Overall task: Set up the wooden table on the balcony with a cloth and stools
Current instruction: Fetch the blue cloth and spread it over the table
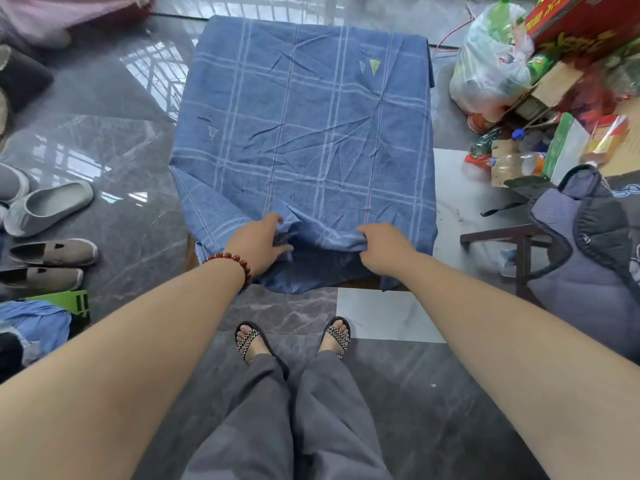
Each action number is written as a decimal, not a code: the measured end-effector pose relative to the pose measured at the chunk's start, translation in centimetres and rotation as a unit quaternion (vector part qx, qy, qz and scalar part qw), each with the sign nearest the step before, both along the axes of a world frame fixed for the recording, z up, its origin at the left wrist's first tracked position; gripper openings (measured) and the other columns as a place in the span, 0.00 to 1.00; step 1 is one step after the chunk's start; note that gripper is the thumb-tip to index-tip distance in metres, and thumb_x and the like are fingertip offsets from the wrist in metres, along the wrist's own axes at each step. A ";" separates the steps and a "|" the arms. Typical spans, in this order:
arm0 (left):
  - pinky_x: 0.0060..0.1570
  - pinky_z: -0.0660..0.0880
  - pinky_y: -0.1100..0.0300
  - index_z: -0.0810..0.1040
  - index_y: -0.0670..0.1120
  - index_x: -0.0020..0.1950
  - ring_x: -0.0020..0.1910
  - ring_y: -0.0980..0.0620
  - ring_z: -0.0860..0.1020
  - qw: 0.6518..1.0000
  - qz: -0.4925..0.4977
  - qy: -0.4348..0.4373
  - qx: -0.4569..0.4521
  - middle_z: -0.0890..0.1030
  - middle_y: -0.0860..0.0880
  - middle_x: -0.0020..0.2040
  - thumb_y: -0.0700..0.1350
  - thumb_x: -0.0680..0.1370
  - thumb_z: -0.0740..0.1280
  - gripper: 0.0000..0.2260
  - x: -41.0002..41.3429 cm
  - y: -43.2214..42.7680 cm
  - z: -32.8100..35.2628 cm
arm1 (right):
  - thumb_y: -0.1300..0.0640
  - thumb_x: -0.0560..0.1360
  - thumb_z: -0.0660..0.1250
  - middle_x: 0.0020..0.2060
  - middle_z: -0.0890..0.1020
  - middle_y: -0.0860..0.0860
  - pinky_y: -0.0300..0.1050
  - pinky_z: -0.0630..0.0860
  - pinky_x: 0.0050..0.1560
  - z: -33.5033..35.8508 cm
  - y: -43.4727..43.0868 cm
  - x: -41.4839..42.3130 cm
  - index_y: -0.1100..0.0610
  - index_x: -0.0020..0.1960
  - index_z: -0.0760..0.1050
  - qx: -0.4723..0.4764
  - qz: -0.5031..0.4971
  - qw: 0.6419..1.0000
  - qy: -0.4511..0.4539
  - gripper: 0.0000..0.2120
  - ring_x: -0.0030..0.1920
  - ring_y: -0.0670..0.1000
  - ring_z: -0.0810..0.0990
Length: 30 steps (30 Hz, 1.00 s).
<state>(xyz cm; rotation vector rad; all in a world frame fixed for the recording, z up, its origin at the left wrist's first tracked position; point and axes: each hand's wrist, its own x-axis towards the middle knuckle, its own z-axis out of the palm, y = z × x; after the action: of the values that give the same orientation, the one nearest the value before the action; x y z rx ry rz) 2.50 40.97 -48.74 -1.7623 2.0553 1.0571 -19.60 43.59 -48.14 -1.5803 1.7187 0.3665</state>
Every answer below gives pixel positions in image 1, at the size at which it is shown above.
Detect brown printed cardboard box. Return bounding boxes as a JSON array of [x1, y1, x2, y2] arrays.
[[597, 97, 640, 178]]

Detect dark cloth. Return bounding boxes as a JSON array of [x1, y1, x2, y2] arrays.
[[0, 44, 55, 113]]

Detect green drink can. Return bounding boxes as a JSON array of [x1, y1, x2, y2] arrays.
[[527, 52, 556, 85]]

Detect pile of mixed clothes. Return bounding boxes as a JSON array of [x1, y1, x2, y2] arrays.
[[0, 299, 73, 383]]

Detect pink wire hanger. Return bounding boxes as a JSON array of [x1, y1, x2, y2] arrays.
[[435, 0, 481, 51]]

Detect red round basin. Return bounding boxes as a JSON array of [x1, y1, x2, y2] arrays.
[[95, 0, 157, 28]]

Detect yellow snack packet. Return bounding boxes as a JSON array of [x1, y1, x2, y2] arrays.
[[579, 114, 630, 168]]

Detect red plastic bag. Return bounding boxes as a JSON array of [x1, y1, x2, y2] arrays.
[[559, 59, 631, 127]]

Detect person's left forearm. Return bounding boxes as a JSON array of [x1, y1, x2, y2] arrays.
[[0, 262, 246, 480]]

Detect grey rubber slipper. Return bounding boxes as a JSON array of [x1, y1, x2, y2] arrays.
[[3, 180, 95, 238]]

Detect dark wooden side chair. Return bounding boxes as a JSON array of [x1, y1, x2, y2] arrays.
[[459, 223, 553, 305]]

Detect clear plastic bottle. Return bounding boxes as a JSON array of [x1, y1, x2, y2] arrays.
[[489, 152, 547, 178]]

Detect green white carton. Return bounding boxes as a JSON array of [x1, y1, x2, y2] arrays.
[[505, 112, 592, 188]]

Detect red bead bracelet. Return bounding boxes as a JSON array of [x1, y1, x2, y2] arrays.
[[202, 252, 253, 291]]

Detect white cloth bundle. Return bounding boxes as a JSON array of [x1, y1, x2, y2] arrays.
[[29, 29, 73, 49]]

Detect pink folded umbrella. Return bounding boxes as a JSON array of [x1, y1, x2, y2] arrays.
[[0, 0, 151, 45]]

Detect grey fabric slipper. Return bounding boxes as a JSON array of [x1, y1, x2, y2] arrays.
[[0, 163, 31, 205]]

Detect red printed carton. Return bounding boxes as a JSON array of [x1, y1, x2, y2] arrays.
[[525, 0, 640, 61]]

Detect blue capped plastic bottle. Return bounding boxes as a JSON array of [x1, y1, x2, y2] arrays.
[[511, 128, 549, 151]]

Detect dark drink can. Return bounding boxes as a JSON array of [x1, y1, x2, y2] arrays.
[[469, 127, 503, 158]]

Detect wooden folding table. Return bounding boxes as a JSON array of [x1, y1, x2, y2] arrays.
[[185, 233, 396, 291]]

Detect person's right forearm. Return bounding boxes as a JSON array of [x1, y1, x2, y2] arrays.
[[385, 252, 640, 480]]

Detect person's grey trousers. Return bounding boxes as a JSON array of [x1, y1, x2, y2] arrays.
[[181, 350, 396, 480]]

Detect black quilted bear print jacket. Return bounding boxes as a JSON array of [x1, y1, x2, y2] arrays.
[[481, 164, 640, 365]]

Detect black white woven sandal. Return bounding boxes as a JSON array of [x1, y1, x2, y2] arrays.
[[235, 321, 291, 381], [317, 316, 352, 361]]

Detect green printed bag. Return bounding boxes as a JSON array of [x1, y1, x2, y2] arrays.
[[27, 290, 92, 331]]

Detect blue lined cloth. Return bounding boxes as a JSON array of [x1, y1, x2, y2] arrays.
[[169, 14, 440, 295]]

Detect white plastic bag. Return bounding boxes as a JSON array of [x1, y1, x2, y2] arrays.
[[449, 2, 536, 115]]

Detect green plastic bottle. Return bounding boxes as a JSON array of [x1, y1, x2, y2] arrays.
[[487, 0, 516, 43]]

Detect person's left hand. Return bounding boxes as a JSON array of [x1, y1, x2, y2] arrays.
[[223, 212, 296, 281]]

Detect person's right hand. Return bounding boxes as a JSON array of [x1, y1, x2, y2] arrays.
[[355, 223, 420, 278]]

